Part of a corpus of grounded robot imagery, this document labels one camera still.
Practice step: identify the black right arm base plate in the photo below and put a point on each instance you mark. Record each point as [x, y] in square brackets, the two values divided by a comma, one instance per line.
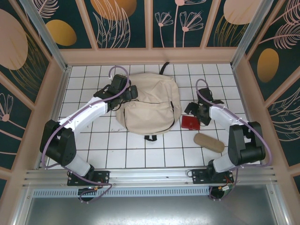
[199, 175]

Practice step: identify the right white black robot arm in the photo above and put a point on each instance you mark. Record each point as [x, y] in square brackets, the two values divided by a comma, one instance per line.
[246, 143]

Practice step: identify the beige backpack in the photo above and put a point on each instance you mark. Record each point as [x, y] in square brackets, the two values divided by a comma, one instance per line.
[150, 98]

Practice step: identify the aluminium front rail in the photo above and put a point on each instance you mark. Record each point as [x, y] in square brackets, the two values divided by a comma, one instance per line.
[150, 175]

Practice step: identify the tan pencil case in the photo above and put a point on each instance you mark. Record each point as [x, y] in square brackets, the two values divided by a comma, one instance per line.
[208, 143]

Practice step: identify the aluminium side rail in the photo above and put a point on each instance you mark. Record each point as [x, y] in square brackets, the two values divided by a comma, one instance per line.
[61, 93]

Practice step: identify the grey metal sheet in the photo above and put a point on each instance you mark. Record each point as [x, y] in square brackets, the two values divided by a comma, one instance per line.
[150, 211]

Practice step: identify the red wallet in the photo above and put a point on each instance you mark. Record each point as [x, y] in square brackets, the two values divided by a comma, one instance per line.
[189, 123]

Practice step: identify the aluminium corner post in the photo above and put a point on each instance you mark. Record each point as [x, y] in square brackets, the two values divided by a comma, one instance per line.
[47, 35]
[251, 35]

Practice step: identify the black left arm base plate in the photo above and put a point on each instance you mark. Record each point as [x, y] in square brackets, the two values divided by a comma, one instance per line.
[103, 177]

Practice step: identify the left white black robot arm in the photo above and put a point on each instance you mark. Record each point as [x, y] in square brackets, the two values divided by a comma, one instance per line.
[84, 112]

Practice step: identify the green controller board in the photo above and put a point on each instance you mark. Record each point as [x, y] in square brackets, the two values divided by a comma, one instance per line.
[227, 188]

